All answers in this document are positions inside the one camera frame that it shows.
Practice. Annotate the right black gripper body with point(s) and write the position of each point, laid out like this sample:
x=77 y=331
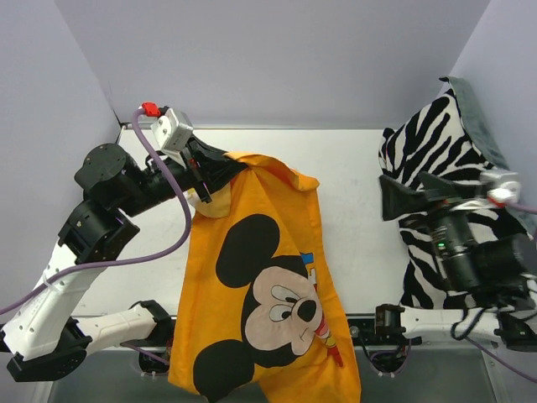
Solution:
x=439 y=203

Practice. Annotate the zebra print cushion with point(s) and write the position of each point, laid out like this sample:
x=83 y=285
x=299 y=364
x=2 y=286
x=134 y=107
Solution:
x=434 y=140

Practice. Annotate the aluminium mounting rail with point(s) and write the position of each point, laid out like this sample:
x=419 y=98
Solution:
x=140 y=328

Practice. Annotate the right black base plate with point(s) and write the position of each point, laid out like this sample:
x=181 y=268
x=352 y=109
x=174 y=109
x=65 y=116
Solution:
x=362 y=329

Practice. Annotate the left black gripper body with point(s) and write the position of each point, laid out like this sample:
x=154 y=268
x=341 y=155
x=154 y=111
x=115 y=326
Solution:
x=200 y=170

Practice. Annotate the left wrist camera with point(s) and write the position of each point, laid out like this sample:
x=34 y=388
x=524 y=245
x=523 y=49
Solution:
x=172 y=131

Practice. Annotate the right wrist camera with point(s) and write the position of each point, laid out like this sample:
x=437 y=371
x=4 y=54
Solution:
x=502 y=186

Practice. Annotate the grey-green towel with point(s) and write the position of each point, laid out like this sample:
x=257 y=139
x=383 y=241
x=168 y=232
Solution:
x=492 y=223

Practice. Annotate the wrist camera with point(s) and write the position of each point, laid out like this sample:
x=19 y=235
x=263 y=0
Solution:
x=502 y=186
x=172 y=131

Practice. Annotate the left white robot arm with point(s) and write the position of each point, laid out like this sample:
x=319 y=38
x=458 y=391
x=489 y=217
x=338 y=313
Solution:
x=44 y=339

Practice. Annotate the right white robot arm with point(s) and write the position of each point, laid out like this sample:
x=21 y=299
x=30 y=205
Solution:
x=495 y=274

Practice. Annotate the orange pillowcase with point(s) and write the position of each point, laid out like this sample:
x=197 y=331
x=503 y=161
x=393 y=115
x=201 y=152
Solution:
x=258 y=304

